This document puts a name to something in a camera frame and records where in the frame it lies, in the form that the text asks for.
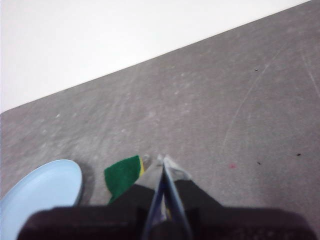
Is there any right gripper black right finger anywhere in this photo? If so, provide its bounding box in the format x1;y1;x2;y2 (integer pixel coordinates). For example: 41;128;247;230
163;154;224;240

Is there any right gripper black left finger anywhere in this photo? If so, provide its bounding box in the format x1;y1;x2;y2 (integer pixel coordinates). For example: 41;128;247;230
109;153;165;240

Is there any green and yellow sponge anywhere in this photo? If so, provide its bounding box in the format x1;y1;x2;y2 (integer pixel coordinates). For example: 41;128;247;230
103;154;147;205

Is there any light blue round plate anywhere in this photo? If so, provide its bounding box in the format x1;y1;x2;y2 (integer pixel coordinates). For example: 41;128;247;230
0;159;84;240

